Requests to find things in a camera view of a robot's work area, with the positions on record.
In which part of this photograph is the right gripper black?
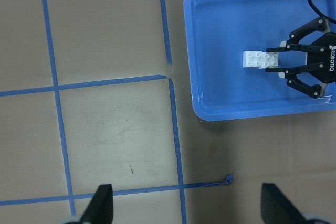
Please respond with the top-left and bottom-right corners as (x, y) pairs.
(265, 17), (335, 99)

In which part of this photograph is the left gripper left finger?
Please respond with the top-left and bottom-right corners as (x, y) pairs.
(79, 184), (114, 224)

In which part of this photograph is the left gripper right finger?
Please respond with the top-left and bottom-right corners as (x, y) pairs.
(261, 183), (306, 223)

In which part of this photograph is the white block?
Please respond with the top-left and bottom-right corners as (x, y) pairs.
(243, 51), (263, 68)

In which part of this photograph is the blue plastic tray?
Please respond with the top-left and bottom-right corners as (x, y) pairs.
(184, 0), (335, 121)

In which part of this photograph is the brown paper table cover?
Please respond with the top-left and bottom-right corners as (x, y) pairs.
(1, 0), (335, 223)

